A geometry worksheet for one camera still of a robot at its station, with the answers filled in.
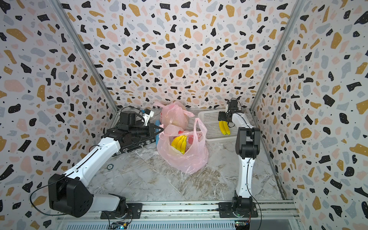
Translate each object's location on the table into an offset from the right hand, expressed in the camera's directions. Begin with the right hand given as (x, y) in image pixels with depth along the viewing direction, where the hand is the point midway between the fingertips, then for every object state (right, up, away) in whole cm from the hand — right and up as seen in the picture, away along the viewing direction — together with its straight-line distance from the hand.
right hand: (225, 116), depth 108 cm
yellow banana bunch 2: (-1, -9, -2) cm, 9 cm away
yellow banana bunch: (-33, -18, -14) cm, 40 cm away
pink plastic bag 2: (-22, -22, -22) cm, 39 cm away
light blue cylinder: (-51, -5, -2) cm, 51 cm away
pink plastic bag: (-37, +2, -8) cm, 38 cm away
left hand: (-40, -8, -31) cm, 51 cm away
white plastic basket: (-12, -3, -5) cm, 13 cm away
